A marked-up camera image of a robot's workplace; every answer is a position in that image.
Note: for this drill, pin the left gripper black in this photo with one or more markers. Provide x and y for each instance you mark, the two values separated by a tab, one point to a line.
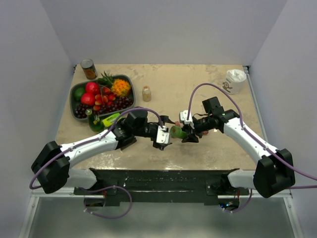
161	146

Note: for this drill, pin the green lime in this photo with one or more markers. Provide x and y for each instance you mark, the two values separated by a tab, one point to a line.
78	93

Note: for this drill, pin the dark grape bunch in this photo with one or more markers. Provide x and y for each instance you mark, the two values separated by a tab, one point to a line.
118	104

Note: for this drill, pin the upper red apple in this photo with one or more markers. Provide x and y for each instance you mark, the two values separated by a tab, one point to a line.
93	88

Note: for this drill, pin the black product box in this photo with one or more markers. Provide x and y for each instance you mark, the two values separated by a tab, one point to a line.
126	144

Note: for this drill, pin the strawberries pile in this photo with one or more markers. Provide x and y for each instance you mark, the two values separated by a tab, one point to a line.
105	98

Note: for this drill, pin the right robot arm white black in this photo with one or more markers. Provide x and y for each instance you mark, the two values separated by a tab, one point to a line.
273	172

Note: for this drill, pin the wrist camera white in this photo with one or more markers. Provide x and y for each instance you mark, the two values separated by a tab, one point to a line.
163	135
185	118

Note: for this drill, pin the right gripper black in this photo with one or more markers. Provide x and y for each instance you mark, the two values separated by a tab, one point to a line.
191	138

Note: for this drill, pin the green capped pill bottle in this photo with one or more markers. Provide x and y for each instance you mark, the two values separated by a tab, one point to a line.
177	132

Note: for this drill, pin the red apple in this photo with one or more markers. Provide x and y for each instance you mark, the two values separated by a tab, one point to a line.
88	99
93	88

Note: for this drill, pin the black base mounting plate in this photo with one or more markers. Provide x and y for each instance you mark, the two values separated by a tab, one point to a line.
155	186

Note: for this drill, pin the tin can with label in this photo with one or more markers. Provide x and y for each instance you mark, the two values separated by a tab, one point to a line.
89	69

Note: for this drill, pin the red weekly pill organizer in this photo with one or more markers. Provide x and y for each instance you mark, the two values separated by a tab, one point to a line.
203	133

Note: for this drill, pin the grey fruit tray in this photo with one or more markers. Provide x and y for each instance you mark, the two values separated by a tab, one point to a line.
102	83

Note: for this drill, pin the white paper cup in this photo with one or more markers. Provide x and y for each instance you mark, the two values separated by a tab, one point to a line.
234	81

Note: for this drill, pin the small amber pill bottle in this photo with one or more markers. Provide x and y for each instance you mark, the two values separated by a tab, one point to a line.
146	94

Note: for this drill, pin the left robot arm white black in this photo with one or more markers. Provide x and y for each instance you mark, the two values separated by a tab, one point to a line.
54	168

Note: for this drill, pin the green glass bottle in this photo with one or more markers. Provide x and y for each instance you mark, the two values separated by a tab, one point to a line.
95	124

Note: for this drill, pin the lower red apple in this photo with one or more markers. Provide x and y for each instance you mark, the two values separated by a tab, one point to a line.
88	99

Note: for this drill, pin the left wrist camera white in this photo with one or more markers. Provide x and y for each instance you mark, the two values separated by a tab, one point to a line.
163	135

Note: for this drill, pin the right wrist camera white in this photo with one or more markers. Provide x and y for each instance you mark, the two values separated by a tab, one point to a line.
185	118

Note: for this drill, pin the orange spiky fruit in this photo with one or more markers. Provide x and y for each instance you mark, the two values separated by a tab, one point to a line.
121	88

